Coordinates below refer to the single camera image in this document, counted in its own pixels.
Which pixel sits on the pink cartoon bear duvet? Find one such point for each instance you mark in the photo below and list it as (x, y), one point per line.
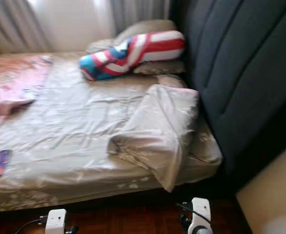
(11, 83)

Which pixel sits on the beige cabinet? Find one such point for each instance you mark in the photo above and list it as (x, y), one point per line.
(269, 195)

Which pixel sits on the folded beige floral blanket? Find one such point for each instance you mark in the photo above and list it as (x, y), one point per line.
(160, 126)

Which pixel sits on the dark grey upright mattress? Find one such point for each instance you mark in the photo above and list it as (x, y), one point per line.
(240, 63)

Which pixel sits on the stars and stripes bolster pillow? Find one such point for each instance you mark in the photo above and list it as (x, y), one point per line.
(138, 51)

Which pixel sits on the grey curtain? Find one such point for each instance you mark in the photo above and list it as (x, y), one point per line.
(6, 24)
(138, 12)

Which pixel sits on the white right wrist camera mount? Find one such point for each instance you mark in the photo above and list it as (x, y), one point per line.
(200, 209)

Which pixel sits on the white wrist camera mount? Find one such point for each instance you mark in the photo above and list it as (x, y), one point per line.
(56, 222)
(200, 209)

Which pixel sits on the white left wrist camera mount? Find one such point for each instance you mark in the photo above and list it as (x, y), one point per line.
(56, 222)

